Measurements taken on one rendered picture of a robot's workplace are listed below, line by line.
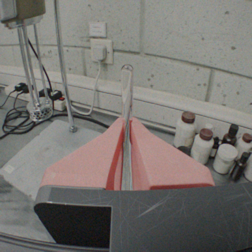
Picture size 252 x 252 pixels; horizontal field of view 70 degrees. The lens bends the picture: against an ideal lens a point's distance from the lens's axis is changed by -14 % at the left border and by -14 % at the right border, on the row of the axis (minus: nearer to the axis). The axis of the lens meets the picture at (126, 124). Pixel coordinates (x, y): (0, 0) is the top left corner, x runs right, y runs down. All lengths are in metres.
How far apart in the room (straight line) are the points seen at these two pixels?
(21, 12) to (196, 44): 0.45
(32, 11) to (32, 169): 0.40
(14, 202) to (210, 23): 0.69
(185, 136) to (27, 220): 0.47
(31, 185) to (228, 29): 0.66
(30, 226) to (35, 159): 0.21
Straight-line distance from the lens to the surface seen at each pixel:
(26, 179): 0.58
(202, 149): 0.56
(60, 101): 0.81
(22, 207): 0.54
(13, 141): 0.74
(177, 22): 0.61
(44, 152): 0.63
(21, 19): 0.43
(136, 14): 0.64
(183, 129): 0.58
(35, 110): 0.51
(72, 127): 0.67
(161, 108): 0.66
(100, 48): 0.69
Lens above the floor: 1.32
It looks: 37 degrees down
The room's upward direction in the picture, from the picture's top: straight up
